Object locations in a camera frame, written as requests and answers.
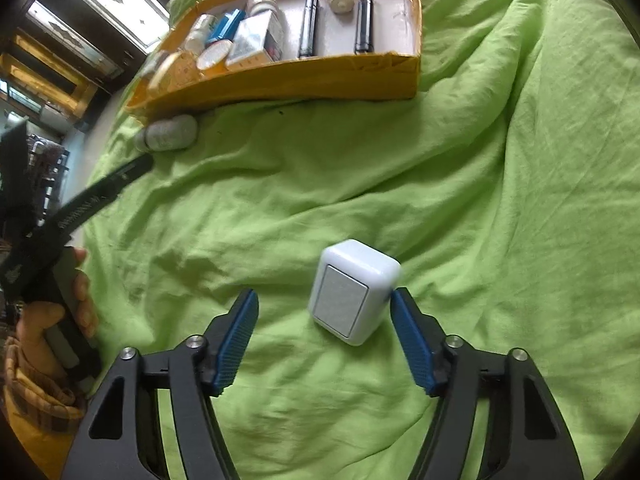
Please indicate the small blue box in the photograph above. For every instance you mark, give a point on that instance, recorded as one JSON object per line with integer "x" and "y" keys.
{"x": 222, "y": 27}

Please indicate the dark metal rack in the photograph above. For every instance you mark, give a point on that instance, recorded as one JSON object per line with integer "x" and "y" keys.
{"x": 47, "y": 175}

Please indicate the black marker purple cap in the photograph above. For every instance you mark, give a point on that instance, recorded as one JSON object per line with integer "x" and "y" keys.
{"x": 308, "y": 30}

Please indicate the small grey box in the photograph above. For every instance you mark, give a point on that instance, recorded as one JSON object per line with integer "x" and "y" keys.
{"x": 247, "y": 40}

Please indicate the yellow wooden frame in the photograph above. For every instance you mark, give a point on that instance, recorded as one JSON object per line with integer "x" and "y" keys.
{"x": 45, "y": 75}

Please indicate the green blanket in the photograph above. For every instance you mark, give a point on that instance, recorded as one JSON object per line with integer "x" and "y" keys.
{"x": 450, "y": 160}

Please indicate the person's left forearm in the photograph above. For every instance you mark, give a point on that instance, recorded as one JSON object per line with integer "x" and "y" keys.
{"x": 35, "y": 405}

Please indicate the pale yellow jar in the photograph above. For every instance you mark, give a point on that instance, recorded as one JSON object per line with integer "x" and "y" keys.
{"x": 172, "y": 72}

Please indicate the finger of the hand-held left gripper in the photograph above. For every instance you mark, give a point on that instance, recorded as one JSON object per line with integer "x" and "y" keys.
{"x": 100, "y": 195}

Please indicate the white labelled bottle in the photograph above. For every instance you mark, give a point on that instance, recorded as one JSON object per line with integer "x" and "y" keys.
{"x": 170, "y": 132}

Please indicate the small white bottle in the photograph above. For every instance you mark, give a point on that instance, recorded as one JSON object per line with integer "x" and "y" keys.
{"x": 200, "y": 32}

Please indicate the yellow-taped cardboard tray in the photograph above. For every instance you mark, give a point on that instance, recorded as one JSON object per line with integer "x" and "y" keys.
{"x": 330, "y": 75}

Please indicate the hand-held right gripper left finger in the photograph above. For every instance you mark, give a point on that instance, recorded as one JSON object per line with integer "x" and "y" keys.
{"x": 240, "y": 340}

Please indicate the wooden leaded glass door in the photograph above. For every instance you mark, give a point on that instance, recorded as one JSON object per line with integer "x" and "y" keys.
{"x": 115, "y": 0}
{"x": 70, "y": 35}

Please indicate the white bottle red label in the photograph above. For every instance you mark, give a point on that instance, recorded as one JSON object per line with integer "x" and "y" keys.
{"x": 262, "y": 2}

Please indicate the white rounded cube case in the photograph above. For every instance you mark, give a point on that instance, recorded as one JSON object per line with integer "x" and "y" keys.
{"x": 350, "y": 305}

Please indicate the white jar orange rim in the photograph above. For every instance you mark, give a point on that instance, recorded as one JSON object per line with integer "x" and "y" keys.
{"x": 215, "y": 55}

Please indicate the person's left hand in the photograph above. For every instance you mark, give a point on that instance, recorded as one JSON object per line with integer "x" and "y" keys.
{"x": 35, "y": 330}

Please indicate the black marker yellow cap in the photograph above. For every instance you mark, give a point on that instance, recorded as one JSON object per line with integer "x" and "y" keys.
{"x": 365, "y": 25}

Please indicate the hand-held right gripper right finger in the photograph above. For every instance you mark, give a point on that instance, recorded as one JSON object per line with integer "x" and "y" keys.
{"x": 410, "y": 340}

